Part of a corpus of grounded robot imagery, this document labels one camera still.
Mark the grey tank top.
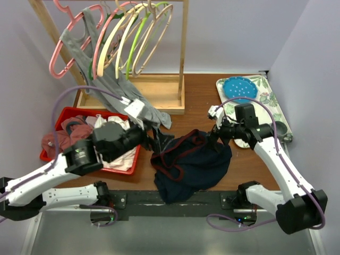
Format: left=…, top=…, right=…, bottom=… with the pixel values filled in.
left=60, top=7, right=172, bottom=129

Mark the beige plastic hanger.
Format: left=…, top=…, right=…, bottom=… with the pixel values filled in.
left=131, top=1, right=174, bottom=78

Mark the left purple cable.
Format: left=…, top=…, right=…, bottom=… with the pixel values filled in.
left=0, top=85, right=128, bottom=224

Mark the floral serving tray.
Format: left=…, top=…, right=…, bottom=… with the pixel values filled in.
left=216, top=75, right=293, bottom=149

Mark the dark green hanger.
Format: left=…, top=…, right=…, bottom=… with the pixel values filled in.
left=89, top=8, right=124, bottom=80

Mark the cream plastic hanger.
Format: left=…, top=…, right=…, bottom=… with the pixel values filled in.
left=97, top=5, right=132, bottom=76

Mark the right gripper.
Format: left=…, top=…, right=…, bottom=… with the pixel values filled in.
left=204, top=114, right=244, bottom=154

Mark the dusty red garment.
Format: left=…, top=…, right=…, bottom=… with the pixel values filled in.
left=41, top=115, right=93, bottom=158

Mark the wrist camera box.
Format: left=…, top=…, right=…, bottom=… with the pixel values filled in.
left=208, top=105, right=225, bottom=129
left=120, top=97, right=145, bottom=120

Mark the wooden clothes rack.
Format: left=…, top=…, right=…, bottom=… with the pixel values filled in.
left=28, top=1, right=189, bottom=115

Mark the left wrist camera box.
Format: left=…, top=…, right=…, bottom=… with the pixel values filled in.
left=120, top=97, right=145, bottom=120

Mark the pink plastic hanger with top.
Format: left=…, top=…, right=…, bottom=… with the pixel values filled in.
left=49, top=0, right=105, bottom=79

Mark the navy tank top red trim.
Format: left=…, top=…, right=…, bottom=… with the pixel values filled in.
left=150, top=129, right=232, bottom=204

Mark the white crumpled garment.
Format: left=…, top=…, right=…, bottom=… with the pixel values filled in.
left=85, top=114, right=137, bottom=172

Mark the dark grey cup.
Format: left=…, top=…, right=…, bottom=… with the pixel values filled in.
left=275, top=121, right=292, bottom=142

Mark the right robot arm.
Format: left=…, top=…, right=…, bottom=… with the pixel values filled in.
left=208, top=104, right=328, bottom=234

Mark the red plastic bin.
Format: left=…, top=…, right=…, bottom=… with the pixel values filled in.
left=40, top=107, right=140, bottom=175

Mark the black mounting base plate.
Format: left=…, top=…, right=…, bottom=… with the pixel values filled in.
left=90, top=190, right=268, bottom=223

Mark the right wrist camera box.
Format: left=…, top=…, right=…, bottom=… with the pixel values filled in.
left=208, top=105, right=225, bottom=129

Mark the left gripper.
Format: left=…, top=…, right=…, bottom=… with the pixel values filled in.
left=107, top=117, right=175, bottom=162

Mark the purple cable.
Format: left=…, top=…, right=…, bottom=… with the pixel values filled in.
left=0, top=85, right=128, bottom=224
left=206, top=97, right=326, bottom=232

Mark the lime green hanger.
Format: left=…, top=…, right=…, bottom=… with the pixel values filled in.
left=125, top=5, right=152, bottom=80

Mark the blue dotted plate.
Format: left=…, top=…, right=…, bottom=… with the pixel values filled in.
left=223, top=76, right=258, bottom=104

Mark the cream white hanger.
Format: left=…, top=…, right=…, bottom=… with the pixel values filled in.
left=115, top=3, right=147, bottom=79

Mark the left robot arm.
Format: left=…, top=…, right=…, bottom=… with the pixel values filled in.
left=1, top=122, right=174, bottom=221

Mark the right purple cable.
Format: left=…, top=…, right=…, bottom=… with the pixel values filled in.
left=206, top=97, right=326, bottom=232

